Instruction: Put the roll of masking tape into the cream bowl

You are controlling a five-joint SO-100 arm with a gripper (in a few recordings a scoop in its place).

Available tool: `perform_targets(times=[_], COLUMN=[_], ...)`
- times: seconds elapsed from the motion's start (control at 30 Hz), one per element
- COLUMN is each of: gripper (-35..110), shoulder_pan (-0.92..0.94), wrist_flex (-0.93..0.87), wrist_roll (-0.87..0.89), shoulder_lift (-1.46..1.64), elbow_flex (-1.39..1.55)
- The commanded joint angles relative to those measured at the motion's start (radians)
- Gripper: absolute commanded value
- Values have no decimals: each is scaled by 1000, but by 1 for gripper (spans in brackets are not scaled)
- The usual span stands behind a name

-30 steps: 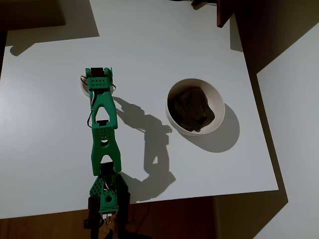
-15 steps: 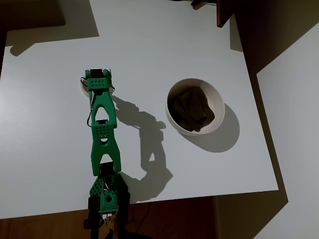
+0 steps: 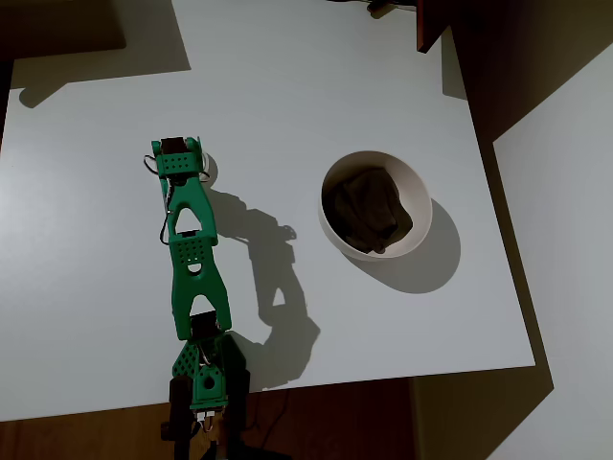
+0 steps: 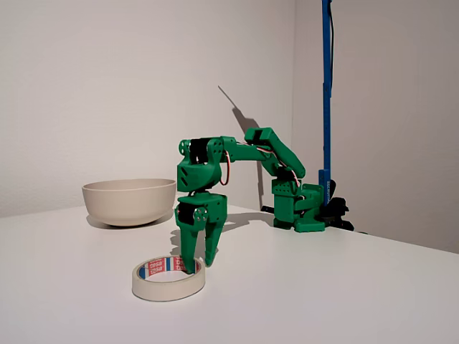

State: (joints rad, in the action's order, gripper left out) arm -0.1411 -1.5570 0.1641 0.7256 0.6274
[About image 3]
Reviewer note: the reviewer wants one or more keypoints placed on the reddish brown wooden furniture panel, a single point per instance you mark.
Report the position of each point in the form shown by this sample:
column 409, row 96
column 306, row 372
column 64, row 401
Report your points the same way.
column 426, row 24

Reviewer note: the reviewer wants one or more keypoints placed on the dark crumpled cloth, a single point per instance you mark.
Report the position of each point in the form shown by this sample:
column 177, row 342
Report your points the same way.
column 369, row 211

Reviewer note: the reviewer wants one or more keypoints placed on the dark furniture block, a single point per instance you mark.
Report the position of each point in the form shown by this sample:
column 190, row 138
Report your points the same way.
column 57, row 24

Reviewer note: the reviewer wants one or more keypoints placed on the white masking tape roll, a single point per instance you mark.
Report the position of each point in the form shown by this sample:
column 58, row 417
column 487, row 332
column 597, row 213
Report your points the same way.
column 206, row 165

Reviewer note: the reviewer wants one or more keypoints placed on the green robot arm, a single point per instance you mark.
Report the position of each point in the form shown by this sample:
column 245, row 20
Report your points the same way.
column 191, row 249

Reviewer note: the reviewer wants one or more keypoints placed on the beige round bowl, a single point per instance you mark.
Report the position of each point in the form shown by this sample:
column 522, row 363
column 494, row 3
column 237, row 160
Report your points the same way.
column 412, row 182

